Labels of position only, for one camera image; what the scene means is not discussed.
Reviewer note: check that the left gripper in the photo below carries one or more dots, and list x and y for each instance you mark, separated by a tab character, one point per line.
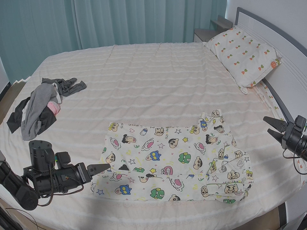
69	178

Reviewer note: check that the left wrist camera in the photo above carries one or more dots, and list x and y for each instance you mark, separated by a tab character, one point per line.
62	159

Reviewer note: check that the white printed pyjama top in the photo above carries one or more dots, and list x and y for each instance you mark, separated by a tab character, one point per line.
168	157

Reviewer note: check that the grey bedside table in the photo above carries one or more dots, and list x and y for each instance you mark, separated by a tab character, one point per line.
203	33

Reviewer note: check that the blue-green curtain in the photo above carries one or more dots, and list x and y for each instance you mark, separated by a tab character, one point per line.
120	15

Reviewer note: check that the white printed pillow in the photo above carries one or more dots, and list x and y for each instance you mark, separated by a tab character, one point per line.
244	56

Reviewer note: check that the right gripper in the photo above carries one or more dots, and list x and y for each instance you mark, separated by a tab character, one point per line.
293	141

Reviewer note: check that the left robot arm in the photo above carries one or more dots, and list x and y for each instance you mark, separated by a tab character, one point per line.
40	154

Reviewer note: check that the pile of clothes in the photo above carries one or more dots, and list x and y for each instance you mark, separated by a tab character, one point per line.
36	109

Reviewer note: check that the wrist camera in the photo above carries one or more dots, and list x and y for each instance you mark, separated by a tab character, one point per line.
62	159
301	123

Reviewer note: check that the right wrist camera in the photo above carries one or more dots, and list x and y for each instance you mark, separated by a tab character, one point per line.
301	123

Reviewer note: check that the bed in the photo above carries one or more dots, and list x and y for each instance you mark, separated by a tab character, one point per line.
153	80

